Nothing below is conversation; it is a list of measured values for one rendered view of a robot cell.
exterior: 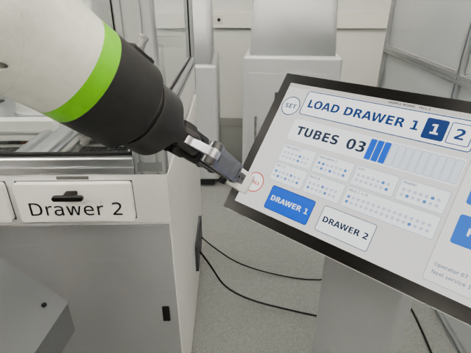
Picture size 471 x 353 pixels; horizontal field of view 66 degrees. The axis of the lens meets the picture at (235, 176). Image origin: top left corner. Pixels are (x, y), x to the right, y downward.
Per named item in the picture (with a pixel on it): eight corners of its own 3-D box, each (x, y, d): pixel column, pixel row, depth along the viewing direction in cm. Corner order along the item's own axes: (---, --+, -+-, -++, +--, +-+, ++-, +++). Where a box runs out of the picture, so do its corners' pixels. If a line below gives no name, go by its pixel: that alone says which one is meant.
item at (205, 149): (168, 116, 39) (201, 128, 35) (198, 137, 43) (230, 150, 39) (157, 136, 38) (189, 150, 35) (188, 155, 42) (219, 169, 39)
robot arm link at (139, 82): (29, 116, 34) (75, 144, 28) (92, 9, 35) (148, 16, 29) (83, 143, 38) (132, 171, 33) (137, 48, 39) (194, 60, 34)
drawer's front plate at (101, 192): (134, 221, 95) (130, 183, 90) (22, 222, 94) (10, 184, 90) (136, 217, 96) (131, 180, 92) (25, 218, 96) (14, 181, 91)
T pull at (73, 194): (83, 202, 88) (81, 197, 87) (51, 202, 88) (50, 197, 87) (87, 195, 91) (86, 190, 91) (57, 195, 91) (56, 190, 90)
